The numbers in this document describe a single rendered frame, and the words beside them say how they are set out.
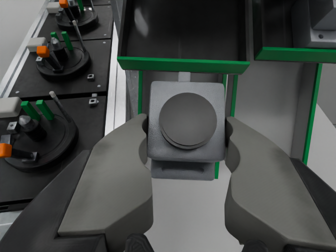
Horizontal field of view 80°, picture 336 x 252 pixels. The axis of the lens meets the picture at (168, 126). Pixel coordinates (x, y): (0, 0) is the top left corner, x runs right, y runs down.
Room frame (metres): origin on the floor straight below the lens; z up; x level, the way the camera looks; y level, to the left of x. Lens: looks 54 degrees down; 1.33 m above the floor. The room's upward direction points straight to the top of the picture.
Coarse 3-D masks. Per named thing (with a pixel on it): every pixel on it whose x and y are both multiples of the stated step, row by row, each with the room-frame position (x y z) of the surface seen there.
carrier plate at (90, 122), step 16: (96, 96) 0.35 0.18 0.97; (80, 112) 0.30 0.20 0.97; (96, 112) 0.30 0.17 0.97; (0, 128) 0.25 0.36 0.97; (80, 128) 0.25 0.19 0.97; (96, 128) 0.25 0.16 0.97; (80, 144) 0.21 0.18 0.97; (0, 160) 0.18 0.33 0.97; (64, 160) 0.18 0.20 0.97; (0, 176) 0.14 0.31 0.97; (16, 176) 0.14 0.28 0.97; (32, 176) 0.14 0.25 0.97; (48, 176) 0.14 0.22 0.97; (0, 192) 0.11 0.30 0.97; (16, 192) 0.11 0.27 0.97; (32, 192) 0.11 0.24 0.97
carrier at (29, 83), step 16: (64, 32) 0.52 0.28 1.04; (32, 48) 0.54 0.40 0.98; (64, 48) 0.48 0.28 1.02; (80, 48) 0.52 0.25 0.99; (96, 48) 0.55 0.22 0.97; (32, 64) 0.47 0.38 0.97; (48, 64) 0.45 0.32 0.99; (64, 64) 0.45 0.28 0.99; (80, 64) 0.45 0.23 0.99; (96, 64) 0.48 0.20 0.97; (16, 80) 0.41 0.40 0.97; (32, 80) 0.41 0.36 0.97; (48, 80) 0.41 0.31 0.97; (64, 80) 0.41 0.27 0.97; (80, 80) 0.41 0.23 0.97; (96, 80) 0.41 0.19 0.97; (16, 96) 0.35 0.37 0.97; (32, 96) 0.35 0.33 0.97; (48, 96) 0.35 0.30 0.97; (64, 96) 0.36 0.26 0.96; (80, 96) 0.36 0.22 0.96
